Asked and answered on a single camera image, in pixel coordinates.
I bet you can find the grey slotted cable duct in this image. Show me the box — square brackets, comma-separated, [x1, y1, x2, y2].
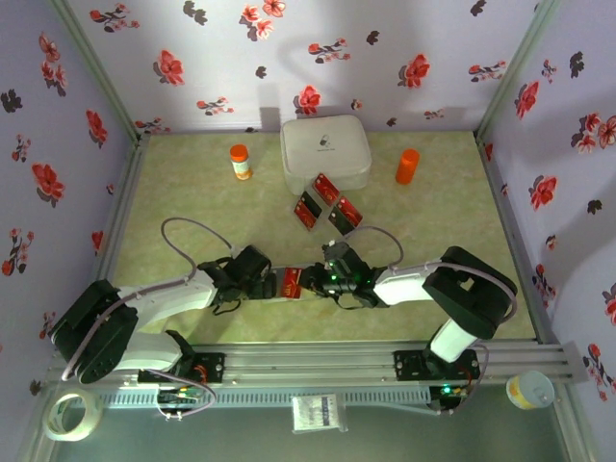
[98, 387, 432, 410]

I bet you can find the controller circuit board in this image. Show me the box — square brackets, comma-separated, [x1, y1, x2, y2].
[156, 384, 206, 421]
[429, 382, 471, 416]

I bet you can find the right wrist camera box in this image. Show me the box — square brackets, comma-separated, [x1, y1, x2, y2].
[321, 239, 351, 262]

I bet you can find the black card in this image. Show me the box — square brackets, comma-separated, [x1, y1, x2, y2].
[327, 210, 356, 237]
[297, 191, 323, 217]

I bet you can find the group of red-black packets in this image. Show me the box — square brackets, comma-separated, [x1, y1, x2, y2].
[291, 171, 366, 238]

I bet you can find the plastic bag with label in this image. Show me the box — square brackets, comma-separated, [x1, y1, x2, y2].
[291, 393, 348, 435]

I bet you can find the white zippered pill case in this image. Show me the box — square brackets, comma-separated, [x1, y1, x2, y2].
[280, 114, 372, 196]

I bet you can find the red VIP card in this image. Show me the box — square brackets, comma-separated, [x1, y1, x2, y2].
[335, 195, 364, 226]
[293, 204, 320, 233]
[281, 267, 303, 300]
[311, 172, 342, 204]

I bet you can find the orange capped pill bottle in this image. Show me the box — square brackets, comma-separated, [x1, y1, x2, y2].
[229, 143, 254, 182]

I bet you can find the clear tape roll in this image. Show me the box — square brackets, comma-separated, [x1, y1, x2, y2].
[41, 388, 104, 443]

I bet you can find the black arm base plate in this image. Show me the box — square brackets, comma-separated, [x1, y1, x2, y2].
[393, 349, 481, 382]
[138, 351, 226, 385]

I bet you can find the aluminium frame post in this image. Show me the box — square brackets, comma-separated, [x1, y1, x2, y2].
[475, 0, 563, 141]
[45, 0, 148, 143]

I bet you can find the orange cylinder container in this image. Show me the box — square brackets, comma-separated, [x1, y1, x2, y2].
[395, 148, 422, 186]

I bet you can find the white yellow round container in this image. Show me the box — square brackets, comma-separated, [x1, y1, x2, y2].
[504, 370, 556, 411]

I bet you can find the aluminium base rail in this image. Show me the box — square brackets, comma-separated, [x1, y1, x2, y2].
[45, 339, 591, 386]

